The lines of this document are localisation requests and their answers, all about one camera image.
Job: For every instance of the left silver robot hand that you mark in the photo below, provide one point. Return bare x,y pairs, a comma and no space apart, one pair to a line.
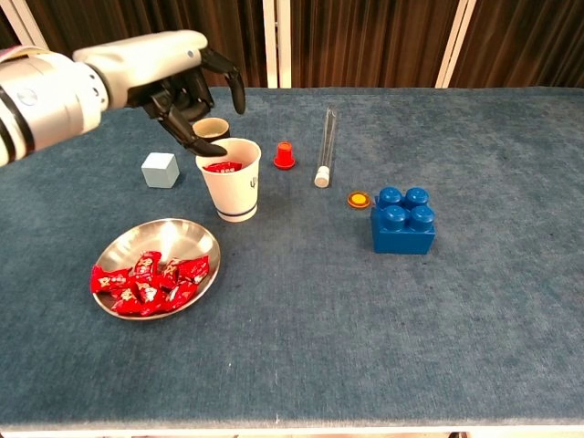
146,64

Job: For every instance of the red candy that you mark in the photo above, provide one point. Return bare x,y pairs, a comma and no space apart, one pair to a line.
107,279
127,304
146,264
146,292
222,167
196,269
180,295
169,270

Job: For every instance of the white paper cup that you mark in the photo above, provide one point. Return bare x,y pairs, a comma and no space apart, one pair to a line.
232,196

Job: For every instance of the metal plate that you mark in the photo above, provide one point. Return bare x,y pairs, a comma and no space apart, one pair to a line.
159,232

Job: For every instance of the small orange cap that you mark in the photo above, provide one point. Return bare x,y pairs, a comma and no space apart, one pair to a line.
358,200

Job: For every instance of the dark brown curtain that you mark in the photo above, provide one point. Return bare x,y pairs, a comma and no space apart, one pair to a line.
365,41
237,27
524,41

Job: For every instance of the light blue cube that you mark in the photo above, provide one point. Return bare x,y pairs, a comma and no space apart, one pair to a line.
159,171

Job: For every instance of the small red cap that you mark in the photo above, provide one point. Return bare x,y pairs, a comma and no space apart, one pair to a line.
284,157

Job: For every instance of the glass test tube white stopper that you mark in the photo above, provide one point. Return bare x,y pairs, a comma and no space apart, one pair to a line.
321,177

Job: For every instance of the blue building block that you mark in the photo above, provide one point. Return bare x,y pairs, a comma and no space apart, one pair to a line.
401,232

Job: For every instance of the blue felt table cover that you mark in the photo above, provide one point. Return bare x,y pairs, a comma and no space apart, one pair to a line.
365,342

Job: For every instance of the white frame post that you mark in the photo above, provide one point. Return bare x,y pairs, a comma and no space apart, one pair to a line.
270,45
34,23
455,45

